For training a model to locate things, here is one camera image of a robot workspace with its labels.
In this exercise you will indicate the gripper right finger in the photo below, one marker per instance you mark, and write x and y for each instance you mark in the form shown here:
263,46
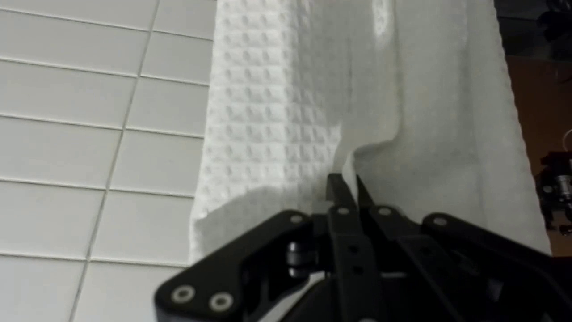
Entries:
447,255

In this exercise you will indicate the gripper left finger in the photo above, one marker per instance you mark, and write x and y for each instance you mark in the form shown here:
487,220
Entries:
268,250

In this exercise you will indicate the white waffle shower curtain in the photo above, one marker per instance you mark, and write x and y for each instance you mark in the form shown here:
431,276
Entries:
357,98

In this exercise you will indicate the camera on tripod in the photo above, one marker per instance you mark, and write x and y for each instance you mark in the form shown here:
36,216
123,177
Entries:
556,188

